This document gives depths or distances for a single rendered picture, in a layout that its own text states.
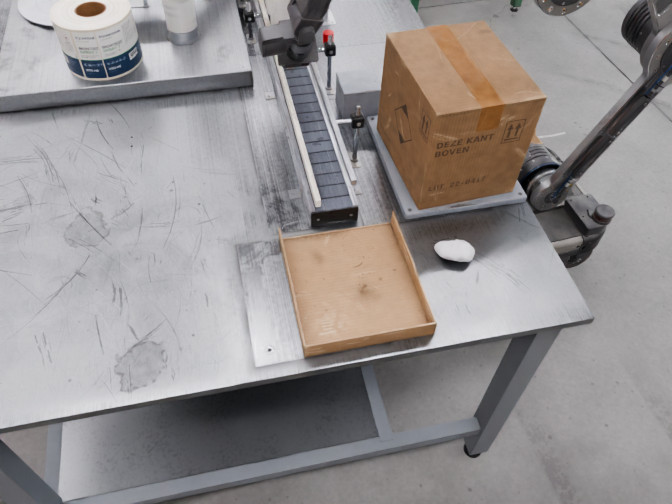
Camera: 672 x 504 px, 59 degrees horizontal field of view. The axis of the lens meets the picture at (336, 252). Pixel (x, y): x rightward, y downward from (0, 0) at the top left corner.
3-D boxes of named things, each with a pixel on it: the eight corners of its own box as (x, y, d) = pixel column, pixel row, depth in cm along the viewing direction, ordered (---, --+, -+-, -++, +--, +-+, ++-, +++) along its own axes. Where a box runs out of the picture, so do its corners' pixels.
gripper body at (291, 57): (274, 41, 150) (276, 30, 142) (314, 37, 151) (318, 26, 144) (278, 67, 150) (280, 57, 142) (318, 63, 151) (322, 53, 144)
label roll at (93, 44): (66, 44, 169) (48, -6, 158) (138, 34, 173) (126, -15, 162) (68, 85, 157) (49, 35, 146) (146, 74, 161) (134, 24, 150)
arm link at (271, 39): (316, 30, 131) (306, -3, 133) (264, 38, 129) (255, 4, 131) (312, 61, 143) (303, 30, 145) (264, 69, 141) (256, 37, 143)
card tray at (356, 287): (279, 239, 132) (278, 227, 129) (392, 223, 136) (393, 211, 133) (304, 357, 114) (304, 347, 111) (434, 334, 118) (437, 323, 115)
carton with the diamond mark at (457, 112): (375, 128, 154) (385, 32, 133) (461, 114, 159) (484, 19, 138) (418, 211, 136) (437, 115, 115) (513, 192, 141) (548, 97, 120)
